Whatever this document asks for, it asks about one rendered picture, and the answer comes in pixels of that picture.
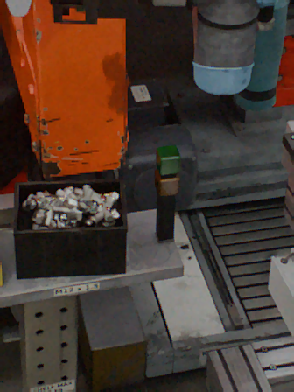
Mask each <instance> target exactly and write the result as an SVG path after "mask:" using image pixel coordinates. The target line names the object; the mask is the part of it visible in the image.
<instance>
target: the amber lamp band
mask: <svg viewBox="0 0 294 392"><path fill-rule="evenodd" d="M155 187H156V188H157V192H158V195H159V196H167V195H173V194H179V189H180V176H179V174H178V176H177V177H174V178H161V176H160V174H159V171H158V168H157V169H156V170H155Z"/></svg>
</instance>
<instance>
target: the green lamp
mask: <svg viewBox="0 0 294 392"><path fill-rule="evenodd" d="M155 164H156V166H157V169H158V171H159V174H160V175H167V174H173V173H179V172H181V156H180V153H179V150H178V147H177V146H176V145H171V146H165V147H157V148H156V162H155Z"/></svg>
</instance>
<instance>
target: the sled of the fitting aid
mask: <svg viewBox="0 0 294 392"><path fill-rule="evenodd" d="M166 117H167V119H168V121H169V124H170V125H172V124H176V123H175V122H174V120H173V117H172V114H171V111H170V110H169V108H168V107H166ZM288 175H289V174H288V172H287V171H286V170H285V168H284V166H283V164H282V161H280V162H274V163H267V164H255V165H248V166H242V167H235V168H228V169H222V170H216V171H203V172H198V184H197V185H196V188H195V200H194V203H193V205H192V208H188V209H183V210H177V211H176V212H178V211H185V210H190V209H196V208H202V207H213V206H219V205H226V204H232V203H238V202H244V201H251V200H262V199H268V198H275V197H281V196H285V191H286V185H287V178H288Z"/></svg>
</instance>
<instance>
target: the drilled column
mask: <svg viewBox="0 0 294 392"><path fill-rule="evenodd" d="M77 308H78V294H75V295H70V297H58V298H53V299H47V300H41V301H36V302H33V303H29V304H19V314H18V318H19V330H20V343H21V347H20V356H21V368H22V376H21V381H22V392H78V357H77V354H78V320H77Z"/></svg>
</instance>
